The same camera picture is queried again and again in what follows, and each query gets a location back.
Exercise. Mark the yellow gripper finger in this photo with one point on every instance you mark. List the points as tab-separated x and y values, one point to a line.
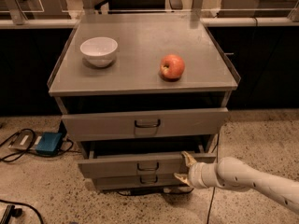
189	159
182	178

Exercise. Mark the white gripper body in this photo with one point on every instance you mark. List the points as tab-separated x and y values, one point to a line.
195	174

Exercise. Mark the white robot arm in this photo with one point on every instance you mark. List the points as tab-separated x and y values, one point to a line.
233	174

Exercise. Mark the grey top drawer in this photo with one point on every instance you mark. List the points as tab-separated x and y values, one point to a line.
144	124

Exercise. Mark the grey metal drawer cabinet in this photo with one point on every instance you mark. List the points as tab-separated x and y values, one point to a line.
133	81

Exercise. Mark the red apple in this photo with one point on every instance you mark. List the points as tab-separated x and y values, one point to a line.
172	66

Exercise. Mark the blue box device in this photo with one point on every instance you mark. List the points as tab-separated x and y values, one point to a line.
49	143

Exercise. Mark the white ceramic bowl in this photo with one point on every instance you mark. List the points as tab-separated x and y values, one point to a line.
99	51

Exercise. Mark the silver flat device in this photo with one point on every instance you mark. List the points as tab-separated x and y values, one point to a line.
25	140

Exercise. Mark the grey background desk right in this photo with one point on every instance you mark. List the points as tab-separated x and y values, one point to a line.
256	8

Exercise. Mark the black power strip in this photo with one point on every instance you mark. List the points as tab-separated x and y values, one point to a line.
11	211

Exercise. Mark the glass partition rail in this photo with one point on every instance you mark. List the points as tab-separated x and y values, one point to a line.
66	13

